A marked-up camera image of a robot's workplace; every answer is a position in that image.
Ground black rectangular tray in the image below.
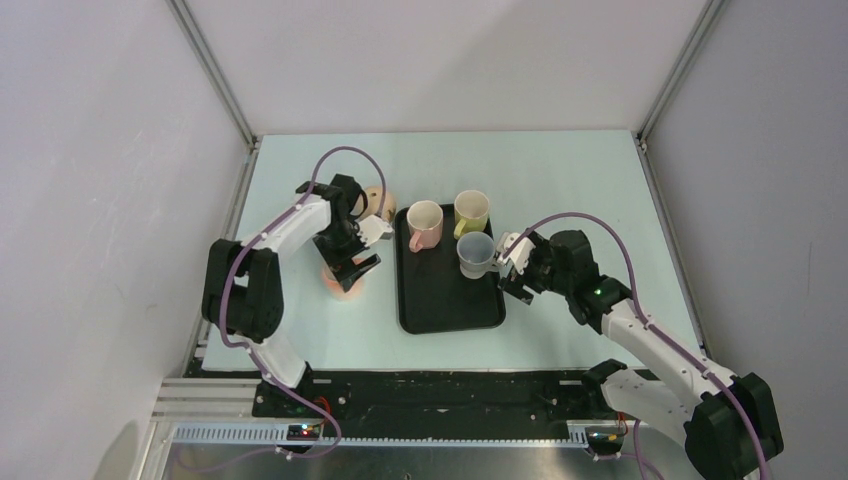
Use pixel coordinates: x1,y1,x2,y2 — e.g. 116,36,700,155
394,204,506,335

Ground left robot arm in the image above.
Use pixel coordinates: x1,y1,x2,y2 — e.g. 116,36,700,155
201,174,394,417

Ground yellow mug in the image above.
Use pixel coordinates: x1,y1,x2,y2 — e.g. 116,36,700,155
453,190,490,240

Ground clear glass mug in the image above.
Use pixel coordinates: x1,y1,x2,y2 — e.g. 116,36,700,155
456,232,502,280

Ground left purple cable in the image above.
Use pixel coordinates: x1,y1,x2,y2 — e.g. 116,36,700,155
218,146,389,460

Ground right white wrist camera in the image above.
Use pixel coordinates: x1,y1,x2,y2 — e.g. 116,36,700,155
495,232,535,275

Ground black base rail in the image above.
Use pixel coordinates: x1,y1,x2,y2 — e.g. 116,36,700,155
252,370,622,441

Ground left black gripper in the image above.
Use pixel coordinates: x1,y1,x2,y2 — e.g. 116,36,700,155
313,217,380,291

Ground orange translucent cup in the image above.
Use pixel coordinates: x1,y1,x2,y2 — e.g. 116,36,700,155
322,265,366,302

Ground aluminium frame rail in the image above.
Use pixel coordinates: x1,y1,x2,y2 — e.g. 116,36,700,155
150,377,753,449

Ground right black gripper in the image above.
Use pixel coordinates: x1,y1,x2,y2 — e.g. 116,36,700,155
498,228,572,305

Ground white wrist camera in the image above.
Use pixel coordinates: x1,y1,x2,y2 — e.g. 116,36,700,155
358,215,394,247
495,232,535,275

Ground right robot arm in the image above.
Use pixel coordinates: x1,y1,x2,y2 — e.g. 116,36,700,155
496,230,784,479

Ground pink mug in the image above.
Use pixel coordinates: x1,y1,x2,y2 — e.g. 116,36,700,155
406,200,444,253

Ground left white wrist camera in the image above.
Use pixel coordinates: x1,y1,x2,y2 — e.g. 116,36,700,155
358,215,394,247

